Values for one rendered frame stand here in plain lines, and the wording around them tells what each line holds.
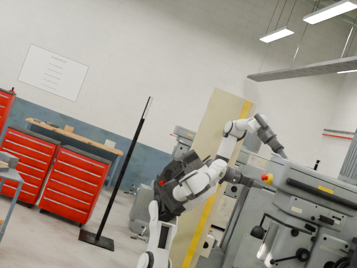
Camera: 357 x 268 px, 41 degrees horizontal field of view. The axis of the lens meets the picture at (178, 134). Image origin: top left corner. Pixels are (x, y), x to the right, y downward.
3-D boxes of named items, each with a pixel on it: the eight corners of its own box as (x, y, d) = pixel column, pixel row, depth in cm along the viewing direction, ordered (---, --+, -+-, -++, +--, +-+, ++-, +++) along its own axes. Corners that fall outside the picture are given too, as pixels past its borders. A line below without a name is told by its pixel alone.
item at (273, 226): (258, 258, 259) (272, 222, 259) (256, 256, 263) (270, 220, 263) (265, 261, 260) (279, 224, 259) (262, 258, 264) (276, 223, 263)
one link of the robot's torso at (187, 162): (138, 186, 297) (170, 158, 274) (172, 168, 322) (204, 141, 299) (166, 227, 292) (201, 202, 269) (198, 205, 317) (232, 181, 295)
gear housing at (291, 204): (286, 212, 249) (292, 194, 249) (270, 203, 273) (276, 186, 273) (342, 233, 254) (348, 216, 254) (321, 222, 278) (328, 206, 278)
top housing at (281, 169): (277, 189, 246) (288, 159, 246) (260, 180, 272) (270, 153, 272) (356, 218, 254) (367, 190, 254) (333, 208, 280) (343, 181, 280)
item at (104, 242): (77, 240, 635) (135, 90, 633) (79, 229, 684) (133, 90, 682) (113, 251, 643) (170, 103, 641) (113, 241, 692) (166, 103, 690)
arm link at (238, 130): (258, 122, 290) (243, 123, 309) (244, 115, 287) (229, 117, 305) (253, 138, 289) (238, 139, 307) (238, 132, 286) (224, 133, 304)
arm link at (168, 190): (181, 177, 267) (173, 183, 279) (167, 185, 263) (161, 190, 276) (191, 196, 265) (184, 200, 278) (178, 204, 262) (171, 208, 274)
